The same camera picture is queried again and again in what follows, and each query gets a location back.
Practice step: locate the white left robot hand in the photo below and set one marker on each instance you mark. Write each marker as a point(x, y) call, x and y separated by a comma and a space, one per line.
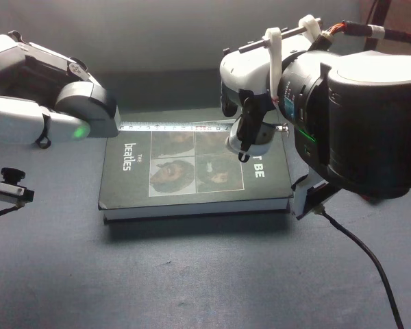
point(17, 120)

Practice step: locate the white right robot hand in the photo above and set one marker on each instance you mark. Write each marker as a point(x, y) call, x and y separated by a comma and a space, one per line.
point(250, 68)

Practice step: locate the grey tape measure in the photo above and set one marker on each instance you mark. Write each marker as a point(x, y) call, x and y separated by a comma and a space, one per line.
point(96, 113)

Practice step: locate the black Beatles book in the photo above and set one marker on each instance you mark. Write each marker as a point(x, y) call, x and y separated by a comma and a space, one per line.
point(133, 192)

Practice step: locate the grey table cloth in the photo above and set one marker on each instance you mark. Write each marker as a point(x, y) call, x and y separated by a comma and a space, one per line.
point(192, 274)

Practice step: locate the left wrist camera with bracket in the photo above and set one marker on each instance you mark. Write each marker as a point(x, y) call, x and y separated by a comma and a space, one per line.
point(7, 190)

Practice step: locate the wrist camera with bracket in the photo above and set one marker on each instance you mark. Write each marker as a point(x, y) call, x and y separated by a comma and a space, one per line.
point(7, 190)
point(303, 198)

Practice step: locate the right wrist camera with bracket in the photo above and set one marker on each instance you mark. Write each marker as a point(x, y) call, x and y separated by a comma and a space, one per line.
point(303, 198)

